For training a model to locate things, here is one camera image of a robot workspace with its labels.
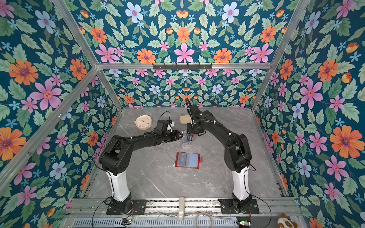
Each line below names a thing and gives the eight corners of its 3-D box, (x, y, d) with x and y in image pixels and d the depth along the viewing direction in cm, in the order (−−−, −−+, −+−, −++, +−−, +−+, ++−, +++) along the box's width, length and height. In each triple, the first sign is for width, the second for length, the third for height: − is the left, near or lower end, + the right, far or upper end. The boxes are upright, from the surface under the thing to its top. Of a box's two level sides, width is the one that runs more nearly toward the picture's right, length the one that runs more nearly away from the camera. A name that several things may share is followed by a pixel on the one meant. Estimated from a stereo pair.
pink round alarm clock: (134, 129, 109) (132, 127, 106) (138, 117, 117) (137, 114, 114) (150, 129, 109) (149, 127, 106) (153, 117, 117) (152, 114, 114)
